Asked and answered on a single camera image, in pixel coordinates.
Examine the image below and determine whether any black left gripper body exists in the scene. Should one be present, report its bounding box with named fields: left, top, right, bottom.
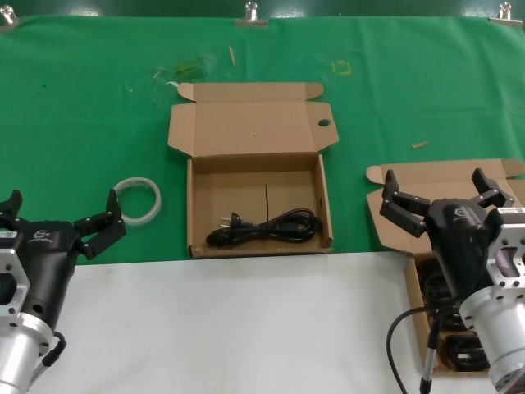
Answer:
left=0, top=219, right=83, bottom=330

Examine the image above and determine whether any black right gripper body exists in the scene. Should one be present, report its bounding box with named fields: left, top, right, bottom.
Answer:
left=424, top=198, right=500, bottom=303

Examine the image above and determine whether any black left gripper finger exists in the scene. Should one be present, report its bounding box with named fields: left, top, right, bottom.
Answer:
left=75, top=188, right=127, bottom=261
left=0, top=189, right=25, bottom=230

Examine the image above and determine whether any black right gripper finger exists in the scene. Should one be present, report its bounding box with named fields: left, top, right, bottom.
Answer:
left=471, top=167, right=516, bottom=211
left=379, top=170, right=431, bottom=240

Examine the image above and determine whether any black power cable with tie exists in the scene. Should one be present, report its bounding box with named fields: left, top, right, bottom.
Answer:
left=204, top=183, right=322, bottom=249

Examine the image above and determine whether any plain open cardboard box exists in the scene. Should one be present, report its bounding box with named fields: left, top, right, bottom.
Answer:
left=364, top=158, right=525, bottom=375

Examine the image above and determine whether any cardboard box with round hole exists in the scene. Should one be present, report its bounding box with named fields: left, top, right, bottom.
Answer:
left=167, top=81, right=340, bottom=259

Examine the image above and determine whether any clear tape roll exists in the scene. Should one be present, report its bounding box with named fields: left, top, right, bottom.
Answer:
left=113, top=176, right=162, bottom=227

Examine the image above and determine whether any metal binder clip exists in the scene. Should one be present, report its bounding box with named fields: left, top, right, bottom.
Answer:
left=489, top=1, right=525, bottom=29
left=0, top=7, right=20, bottom=34
left=235, top=1, right=269, bottom=28

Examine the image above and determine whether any clear plastic bag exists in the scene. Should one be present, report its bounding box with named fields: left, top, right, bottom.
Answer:
left=152, top=54, right=215, bottom=83

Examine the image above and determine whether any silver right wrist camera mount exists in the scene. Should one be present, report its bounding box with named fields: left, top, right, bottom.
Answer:
left=485, top=207, right=525, bottom=291

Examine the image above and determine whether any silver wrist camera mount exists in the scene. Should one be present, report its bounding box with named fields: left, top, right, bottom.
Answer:
left=0, top=245, right=32, bottom=319
left=485, top=207, right=525, bottom=291

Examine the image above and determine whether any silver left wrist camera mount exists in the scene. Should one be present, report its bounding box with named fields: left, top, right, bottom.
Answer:
left=0, top=245, right=32, bottom=319

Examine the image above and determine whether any black power cable bundle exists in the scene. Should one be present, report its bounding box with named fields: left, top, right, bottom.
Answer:
left=432, top=309, right=469, bottom=335
left=444, top=334, right=492, bottom=371
left=422, top=256, right=459, bottom=307

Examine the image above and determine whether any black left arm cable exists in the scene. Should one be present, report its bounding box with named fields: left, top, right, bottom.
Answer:
left=40, top=330, right=67, bottom=370

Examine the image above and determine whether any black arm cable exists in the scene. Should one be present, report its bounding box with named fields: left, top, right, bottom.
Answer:
left=40, top=330, right=67, bottom=370
left=386, top=299, right=463, bottom=394

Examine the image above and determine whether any silver sleeved cable connector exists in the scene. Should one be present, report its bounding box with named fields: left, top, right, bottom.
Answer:
left=418, top=318, right=445, bottom=394

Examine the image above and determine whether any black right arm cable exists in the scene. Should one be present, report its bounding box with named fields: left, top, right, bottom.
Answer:
left=386, top=299, right=463, bottom=394

